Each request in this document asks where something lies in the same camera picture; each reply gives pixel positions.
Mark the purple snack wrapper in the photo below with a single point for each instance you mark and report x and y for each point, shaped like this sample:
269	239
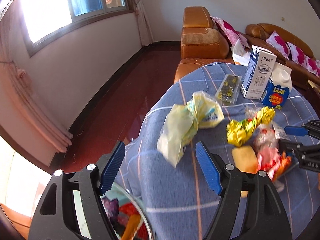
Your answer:
111	208

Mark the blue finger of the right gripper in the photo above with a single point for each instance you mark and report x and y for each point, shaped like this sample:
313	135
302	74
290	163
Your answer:
296	131
289	147

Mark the light green trash bin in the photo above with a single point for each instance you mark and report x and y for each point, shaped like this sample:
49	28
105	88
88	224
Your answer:
132	223

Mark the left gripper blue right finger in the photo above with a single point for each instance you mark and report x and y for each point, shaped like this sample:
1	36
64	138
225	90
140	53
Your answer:
265	216

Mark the white paper on armchair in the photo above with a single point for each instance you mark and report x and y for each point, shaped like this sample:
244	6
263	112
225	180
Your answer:
239	55

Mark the clear crumpled plastic bag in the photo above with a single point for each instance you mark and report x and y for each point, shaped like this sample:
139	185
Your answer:
268	135

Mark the orange leather armchair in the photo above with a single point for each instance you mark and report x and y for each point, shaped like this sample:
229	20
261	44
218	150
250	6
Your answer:
201	42

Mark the brown leather sofa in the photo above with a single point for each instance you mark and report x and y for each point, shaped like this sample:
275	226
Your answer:
257	34

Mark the pink curtain left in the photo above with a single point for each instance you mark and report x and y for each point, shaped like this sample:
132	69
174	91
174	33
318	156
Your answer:
20	89

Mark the tall white milk carton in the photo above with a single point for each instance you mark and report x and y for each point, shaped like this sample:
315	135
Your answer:
259	70

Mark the window with brown frame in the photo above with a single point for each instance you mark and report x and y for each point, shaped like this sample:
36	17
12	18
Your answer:
44	21

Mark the pink white sofa pillow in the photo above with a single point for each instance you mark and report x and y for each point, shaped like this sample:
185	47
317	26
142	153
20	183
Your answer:
276	41

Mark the blue Look milk carton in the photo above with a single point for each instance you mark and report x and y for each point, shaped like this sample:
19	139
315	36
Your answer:
278	87

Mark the pale yellow plastic bag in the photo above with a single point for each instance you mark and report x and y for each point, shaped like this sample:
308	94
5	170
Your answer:
183	122

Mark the dark seaweed snack packet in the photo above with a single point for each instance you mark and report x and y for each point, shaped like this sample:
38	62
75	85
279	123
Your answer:
229	89

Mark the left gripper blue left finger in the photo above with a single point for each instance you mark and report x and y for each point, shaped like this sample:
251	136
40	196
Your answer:
55	215

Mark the pink curtain right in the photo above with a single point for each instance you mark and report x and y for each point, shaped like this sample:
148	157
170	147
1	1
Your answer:
146	37

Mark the pink curtain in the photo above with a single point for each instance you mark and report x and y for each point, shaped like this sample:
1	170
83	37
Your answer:
146	37
20	89

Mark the yellow sponge cake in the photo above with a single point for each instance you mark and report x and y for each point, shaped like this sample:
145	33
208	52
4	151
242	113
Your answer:
245	159

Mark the red orange snack bag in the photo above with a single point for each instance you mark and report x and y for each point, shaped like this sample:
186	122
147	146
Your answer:
272	162

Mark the yellow crumpled wrapper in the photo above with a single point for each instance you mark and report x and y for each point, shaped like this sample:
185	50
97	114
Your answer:
239	132

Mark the pink white pillow on armchair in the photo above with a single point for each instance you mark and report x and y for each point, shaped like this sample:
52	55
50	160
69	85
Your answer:
232	35

